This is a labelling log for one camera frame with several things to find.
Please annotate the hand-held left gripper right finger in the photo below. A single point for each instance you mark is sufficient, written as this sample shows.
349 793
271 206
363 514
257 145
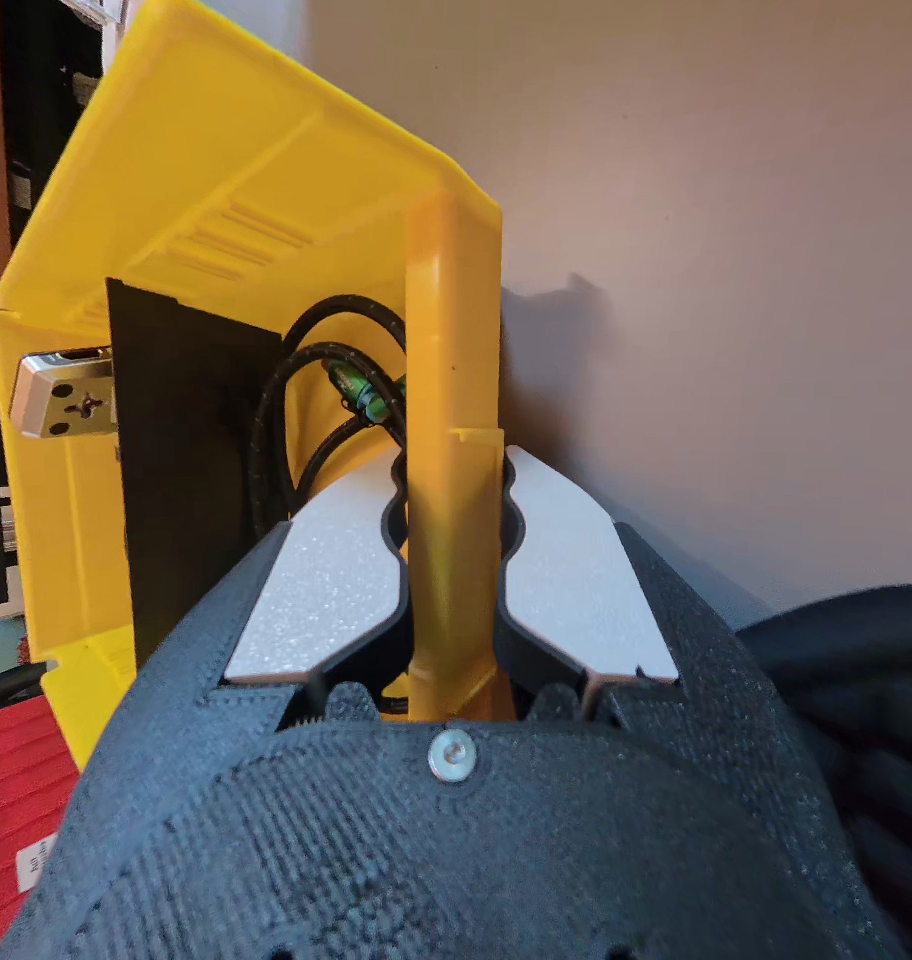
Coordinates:
583 585

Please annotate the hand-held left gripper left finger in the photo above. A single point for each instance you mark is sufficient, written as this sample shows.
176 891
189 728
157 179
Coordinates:
321 593

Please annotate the yellow plastic bin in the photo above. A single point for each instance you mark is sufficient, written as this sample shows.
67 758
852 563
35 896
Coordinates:
246 135

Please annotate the black bin divider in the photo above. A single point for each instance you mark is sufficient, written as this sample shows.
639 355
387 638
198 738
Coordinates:
186 480

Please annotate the black foam pad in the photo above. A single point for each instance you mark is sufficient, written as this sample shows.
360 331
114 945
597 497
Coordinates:
876 720

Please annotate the red ribbed plastic bin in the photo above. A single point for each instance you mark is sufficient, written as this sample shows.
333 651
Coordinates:
14 795

